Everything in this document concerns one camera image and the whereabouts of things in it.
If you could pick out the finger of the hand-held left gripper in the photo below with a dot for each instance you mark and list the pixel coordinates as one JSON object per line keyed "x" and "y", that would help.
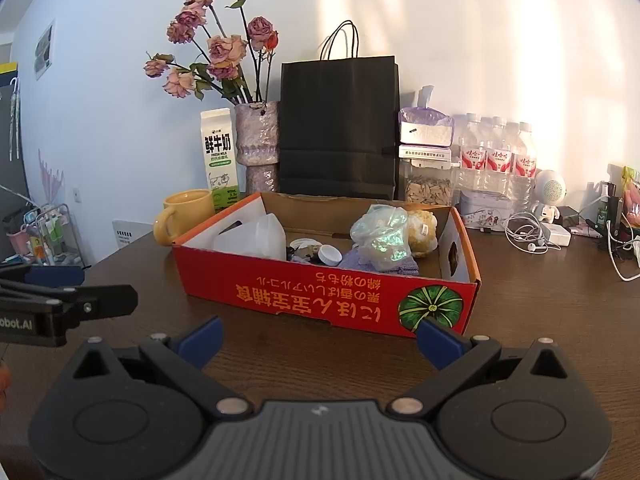
{"x": 55, "y": 276}
{"x": 115, "y": 300}

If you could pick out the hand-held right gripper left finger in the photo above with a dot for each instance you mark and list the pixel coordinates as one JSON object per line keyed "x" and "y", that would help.
{"x": 202, "y": 341}

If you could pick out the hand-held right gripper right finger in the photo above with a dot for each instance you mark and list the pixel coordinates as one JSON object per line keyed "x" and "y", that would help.
{"x": 437, "y": 342}

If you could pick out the red cardboard box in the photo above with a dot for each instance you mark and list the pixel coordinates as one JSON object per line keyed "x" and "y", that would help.
{"x": 210, "y": 280}

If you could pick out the purple cloth pouch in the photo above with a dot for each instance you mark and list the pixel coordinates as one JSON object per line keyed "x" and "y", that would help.
{"x": 405, "y": 266}

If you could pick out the yellow white plush toy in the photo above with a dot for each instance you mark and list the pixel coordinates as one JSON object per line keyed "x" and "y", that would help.
{"x": 424, "y": 237}

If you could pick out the translucent jar white lid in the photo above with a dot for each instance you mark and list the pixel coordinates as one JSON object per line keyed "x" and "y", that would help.
{"x": 255, "y": 240}

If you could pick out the iridescent plastic bag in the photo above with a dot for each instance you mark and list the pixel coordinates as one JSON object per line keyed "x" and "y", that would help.
{"x": 382, "y": 240}

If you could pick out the person's left hand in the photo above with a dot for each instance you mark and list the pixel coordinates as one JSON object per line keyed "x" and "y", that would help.
{"x": 3, "y": 377}

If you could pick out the pink bin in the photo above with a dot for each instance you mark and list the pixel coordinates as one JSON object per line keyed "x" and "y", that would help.
{"x": 19, "y": 240}

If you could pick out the white card at left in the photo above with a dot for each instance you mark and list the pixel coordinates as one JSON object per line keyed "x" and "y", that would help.
{"x": 130, "y": 232}

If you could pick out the dark board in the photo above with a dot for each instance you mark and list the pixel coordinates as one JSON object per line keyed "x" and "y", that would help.
{"x": 7, "y": 185}

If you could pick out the yellow mug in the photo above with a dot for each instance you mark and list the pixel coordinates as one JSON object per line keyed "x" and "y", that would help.
{"x": 185, "y": 215}

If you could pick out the white earphones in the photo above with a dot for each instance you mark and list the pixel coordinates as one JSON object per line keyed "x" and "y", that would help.
{"x": 532, "y": 247}

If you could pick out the white printed tin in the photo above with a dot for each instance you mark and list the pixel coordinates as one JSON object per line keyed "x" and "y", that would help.
{"x": 485, "y": 215}

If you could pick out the clear jar of seeds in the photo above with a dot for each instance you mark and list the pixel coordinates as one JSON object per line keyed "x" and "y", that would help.
{"x": 427, "y": 192}

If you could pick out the white hanging umbrella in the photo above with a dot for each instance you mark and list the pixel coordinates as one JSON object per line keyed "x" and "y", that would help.
{"x": 14, "y": 120}

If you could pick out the white charger adapter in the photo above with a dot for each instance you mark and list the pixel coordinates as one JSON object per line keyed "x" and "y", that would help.
{"x": 559, "y": 235}

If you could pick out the white green milk carton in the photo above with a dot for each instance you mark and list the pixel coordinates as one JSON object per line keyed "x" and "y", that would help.
{"x": 218, "y": 160}

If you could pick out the small black box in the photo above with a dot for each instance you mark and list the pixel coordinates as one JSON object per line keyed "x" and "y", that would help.
{"x": 569, "y": 215}

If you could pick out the pink tube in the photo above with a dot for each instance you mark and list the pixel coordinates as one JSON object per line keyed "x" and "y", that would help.
{"x": 585, "y": 230}

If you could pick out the white flat carton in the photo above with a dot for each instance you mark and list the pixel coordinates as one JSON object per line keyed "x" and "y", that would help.
{"x": 425, "y": 151}

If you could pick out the purple tissue pack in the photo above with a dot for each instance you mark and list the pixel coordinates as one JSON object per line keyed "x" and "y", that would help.
{"x": 425, "y": 132}

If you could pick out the purple speckled vase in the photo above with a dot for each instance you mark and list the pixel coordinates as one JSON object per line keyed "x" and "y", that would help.
{"x": 257, "y": 135}

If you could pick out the small dark bottle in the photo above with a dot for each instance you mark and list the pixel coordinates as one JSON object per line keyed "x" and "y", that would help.
{"x": 607, "y": 210}

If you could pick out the white crumpled cloth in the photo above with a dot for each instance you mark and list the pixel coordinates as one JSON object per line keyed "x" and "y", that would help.
{"x": 636, "y": 250}

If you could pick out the black paper bag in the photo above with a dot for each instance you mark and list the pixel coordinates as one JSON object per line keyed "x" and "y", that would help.
{"x": 340, "y": 125}

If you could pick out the yellow pink snack packet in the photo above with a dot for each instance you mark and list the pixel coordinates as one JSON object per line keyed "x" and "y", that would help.
{"x": 631, "y": 195}

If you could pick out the dried pink roses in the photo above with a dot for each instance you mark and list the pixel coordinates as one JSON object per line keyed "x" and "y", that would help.
{"x": 225, "y": 50}

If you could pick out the white wall outlet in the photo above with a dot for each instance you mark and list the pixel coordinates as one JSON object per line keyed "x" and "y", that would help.
{"x": 76, "y": 195}

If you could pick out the purple wall decal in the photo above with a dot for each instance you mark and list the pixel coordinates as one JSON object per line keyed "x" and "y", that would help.
{"x": 50, "y": 180}

